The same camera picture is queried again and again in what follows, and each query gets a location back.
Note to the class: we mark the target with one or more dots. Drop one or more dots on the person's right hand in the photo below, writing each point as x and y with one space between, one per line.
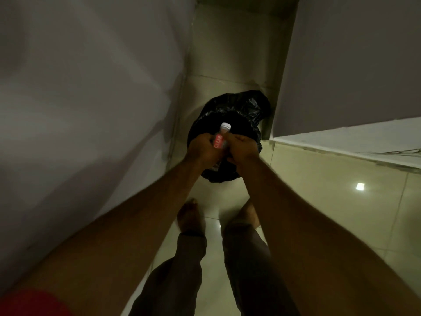
242 148

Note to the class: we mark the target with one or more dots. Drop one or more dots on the person's left hand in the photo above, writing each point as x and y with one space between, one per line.
202 150

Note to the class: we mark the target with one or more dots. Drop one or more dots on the person's left fingers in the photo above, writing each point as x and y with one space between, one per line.
213 143

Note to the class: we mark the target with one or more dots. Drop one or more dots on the person's right fingers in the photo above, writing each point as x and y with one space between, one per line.
234 144

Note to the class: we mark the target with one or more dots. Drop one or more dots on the clear plastic bottle red label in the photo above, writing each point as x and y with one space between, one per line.
219 140

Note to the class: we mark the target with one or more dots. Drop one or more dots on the person's right forearm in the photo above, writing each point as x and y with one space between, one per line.
315 240

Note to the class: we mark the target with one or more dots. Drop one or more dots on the person's left forearm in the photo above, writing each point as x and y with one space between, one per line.
108 236

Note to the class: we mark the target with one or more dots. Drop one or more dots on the black trash bag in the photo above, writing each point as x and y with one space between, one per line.
241 110

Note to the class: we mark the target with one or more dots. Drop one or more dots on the person's right foot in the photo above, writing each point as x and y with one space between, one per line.
246 213

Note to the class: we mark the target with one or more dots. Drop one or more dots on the person's foot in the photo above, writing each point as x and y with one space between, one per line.
246 213
189 216

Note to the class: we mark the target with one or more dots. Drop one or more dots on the person's left foot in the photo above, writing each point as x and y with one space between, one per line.
189 216

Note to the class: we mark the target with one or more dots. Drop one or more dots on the person's grey trousers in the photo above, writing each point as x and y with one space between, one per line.
194 276

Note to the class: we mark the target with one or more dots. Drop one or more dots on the person's red shirt sleeve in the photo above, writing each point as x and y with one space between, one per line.
31 304

